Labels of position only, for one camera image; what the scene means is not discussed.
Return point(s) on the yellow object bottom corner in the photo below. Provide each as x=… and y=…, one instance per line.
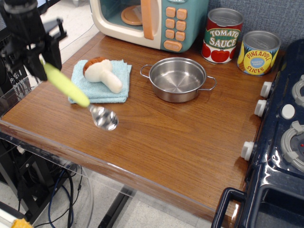
x=20, y=223

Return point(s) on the toy microwave oven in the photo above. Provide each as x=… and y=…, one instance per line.
x=170, y=25

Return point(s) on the white stove knob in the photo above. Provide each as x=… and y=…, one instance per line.
x=260, y=107
x=265, y=90
x=247, y=150

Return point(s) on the plush mushroom toy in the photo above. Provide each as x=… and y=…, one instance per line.
x=100, y=69

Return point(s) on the dark blue toy stove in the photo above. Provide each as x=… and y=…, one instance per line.
x=274, y=193

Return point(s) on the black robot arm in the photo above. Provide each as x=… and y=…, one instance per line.
x=12, y=62

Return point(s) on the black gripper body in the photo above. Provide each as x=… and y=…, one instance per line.
x=27, y=31

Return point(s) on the black table leg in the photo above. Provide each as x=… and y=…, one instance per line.
x=114, y=211

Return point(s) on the tomato sauce can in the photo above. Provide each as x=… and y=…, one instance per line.
x=221, y=36

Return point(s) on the green handled metal spoon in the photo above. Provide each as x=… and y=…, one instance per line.
x=103, y=118

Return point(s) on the clear acrylic table guard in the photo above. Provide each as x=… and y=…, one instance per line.
x=183, y=154

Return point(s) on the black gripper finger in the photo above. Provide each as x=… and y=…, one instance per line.
x=32, y=62
x=52, y=54

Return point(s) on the pineapple slices can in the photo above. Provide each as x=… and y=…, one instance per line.
x=258, y=52

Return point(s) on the light blue folded cloth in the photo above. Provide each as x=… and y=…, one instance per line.
x=99, y=93

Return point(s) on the white stove knob lower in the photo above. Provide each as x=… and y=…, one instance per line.
x=247, y=150

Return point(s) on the small steel pot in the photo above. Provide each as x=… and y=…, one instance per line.
x=178, y=79

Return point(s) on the white stove knob middle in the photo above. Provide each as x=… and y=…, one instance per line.
x=260, y=107

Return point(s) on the orange toy plate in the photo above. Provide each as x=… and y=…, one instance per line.
x=132, y=15

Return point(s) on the black desk at left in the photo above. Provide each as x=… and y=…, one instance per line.
x=42, y=6

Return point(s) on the white stove knob upper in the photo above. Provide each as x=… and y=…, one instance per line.
x=265, y=90

